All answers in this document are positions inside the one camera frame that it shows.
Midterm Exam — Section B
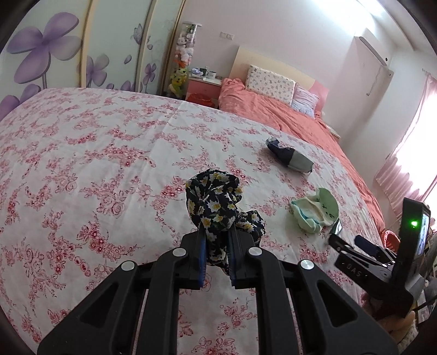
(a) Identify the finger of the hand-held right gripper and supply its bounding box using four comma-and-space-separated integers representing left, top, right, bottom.
354, 235, 397, 265
328, 233, 393, 285

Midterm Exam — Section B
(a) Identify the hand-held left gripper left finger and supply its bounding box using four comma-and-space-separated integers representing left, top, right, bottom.
37, 231, 209, 355

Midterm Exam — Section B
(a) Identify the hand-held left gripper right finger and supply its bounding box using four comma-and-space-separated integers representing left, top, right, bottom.
228, 227, 398, 355

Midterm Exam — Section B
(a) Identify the red trash bin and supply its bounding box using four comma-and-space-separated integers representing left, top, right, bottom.
384, 229, 401, 255

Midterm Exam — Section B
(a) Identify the dark floral cloth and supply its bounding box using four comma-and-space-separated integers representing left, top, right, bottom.
184, 169, 267, 274

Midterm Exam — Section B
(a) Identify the person's right hand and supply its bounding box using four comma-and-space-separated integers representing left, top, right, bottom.
362, 295, 416, 344

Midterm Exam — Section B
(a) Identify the light green sock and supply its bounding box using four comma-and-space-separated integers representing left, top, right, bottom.
290, 188, 341, 233

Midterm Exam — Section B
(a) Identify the pink curtain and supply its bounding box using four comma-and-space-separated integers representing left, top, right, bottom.
374, 73, 437, 222

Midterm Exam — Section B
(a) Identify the grey and navy sock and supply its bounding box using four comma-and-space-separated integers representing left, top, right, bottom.
266, 137, 314, 174

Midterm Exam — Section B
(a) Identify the bed with coral duvet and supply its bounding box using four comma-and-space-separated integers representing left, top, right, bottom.
218, 78, 387, 233

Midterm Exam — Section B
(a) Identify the pink striped pillow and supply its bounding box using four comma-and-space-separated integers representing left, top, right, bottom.
292, 85, 321, 119

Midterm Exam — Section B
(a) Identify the pink nightstand with mugs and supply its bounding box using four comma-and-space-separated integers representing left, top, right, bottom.
187, 76, 223, 108

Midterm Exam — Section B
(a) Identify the green plush toy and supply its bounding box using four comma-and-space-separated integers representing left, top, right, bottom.
169, 66, 190, 97

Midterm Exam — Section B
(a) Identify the white floral pillow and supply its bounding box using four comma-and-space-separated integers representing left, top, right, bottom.
246, 66, 297, 106

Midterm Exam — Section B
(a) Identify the white air conditioner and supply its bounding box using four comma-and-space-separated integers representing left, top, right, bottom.
353, 34, 394, 78

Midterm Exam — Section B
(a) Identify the cream and pink headboard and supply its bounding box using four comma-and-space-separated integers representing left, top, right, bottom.
229, 46, 330, 113

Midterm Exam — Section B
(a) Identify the plush toy display tube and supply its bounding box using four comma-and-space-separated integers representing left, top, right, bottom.
171, 22, 203, 69

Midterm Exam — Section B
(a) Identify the wardrobe with purple flowers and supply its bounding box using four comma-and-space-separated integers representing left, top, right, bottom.
0, 0, 187, 120

